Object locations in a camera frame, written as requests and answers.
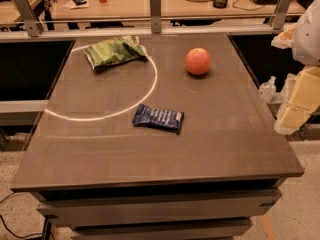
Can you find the metal rail bracket left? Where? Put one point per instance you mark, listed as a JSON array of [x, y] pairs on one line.
[[32, 25]]

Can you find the green chip bag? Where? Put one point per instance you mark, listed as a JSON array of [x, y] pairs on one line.
[[114, 51]]

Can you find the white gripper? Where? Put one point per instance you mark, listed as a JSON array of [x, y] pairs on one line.
[[308, 39]]

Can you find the metal rail bracket centre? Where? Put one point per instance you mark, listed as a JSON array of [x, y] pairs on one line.
[[155, 16]]

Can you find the blue snack bar wrapper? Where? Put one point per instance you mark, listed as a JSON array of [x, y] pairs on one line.
[[162, 119]]

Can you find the white tape circle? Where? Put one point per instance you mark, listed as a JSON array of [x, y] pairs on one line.
[[82, 95]]

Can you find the metal rail bracket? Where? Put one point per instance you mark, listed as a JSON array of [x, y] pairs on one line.
[[155, 16], [32, 25], [278, 19]]

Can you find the clear plastic bottle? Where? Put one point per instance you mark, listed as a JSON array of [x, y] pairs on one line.
[[267, 90]]

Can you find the black mesh pen holder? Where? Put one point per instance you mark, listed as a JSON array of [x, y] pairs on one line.
[[220, 4]]

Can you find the metal rail bracket right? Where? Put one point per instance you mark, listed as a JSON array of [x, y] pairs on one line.
[[278, 19]]

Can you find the red apple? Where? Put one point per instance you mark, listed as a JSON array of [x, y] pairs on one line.
[[197, 61]]

